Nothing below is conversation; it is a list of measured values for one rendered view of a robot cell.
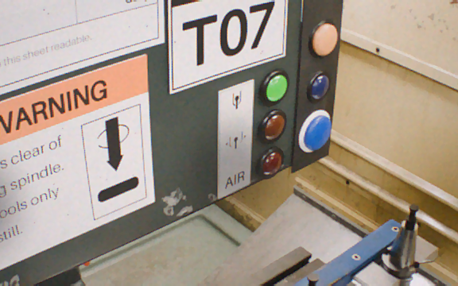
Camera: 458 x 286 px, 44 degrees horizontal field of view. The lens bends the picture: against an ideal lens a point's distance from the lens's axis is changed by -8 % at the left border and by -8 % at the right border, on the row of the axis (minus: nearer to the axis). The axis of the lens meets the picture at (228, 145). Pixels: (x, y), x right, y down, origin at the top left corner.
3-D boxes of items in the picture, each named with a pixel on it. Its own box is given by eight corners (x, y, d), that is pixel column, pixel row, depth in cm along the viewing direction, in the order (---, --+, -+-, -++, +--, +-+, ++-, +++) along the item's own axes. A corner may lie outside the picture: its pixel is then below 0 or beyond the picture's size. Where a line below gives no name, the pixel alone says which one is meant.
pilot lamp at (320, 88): (330, 97, 47) (332, 71, 46) (312, 104, 46) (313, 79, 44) (324, 94, 47) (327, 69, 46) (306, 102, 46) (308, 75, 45)
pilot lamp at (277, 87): (289, 98, 44) (290, 71, 42) (266, 107, 42) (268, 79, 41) (283, 95, 44) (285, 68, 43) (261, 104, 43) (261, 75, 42)
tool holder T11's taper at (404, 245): (394, 245, 92) (402, 213, 89) (418, 256, 90) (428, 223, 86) (383, 260, 89) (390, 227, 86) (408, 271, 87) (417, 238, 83)
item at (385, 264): (390, 252, 95) (393, 241, 93) (422, 266, 91) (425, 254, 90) (373, 273, 90) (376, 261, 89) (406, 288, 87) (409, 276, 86)
